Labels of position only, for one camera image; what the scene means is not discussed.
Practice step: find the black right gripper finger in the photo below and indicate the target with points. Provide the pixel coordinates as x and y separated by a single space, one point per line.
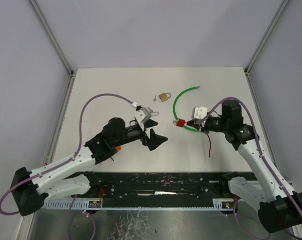
198 127
192 123

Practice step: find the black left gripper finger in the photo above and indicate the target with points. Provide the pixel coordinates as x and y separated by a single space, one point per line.
150 123
155 140

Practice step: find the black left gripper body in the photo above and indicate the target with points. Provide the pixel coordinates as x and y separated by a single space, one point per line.
145 135

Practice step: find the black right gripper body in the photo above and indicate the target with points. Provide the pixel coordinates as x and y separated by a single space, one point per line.
197 125

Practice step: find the small brass padlock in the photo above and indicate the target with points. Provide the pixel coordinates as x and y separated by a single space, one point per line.
153 113

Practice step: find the red cable lock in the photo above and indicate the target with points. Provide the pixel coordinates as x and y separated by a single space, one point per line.
181 123

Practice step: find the large brass padlock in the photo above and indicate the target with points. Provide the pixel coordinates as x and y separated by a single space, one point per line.
164 96

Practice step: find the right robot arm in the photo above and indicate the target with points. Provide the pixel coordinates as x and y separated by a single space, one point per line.
277 203

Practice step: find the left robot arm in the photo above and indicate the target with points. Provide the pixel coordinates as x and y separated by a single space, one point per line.
31 189

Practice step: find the green cable lock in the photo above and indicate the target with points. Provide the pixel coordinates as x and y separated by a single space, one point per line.
174 107

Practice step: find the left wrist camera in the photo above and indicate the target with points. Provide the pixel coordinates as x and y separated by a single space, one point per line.
142 115

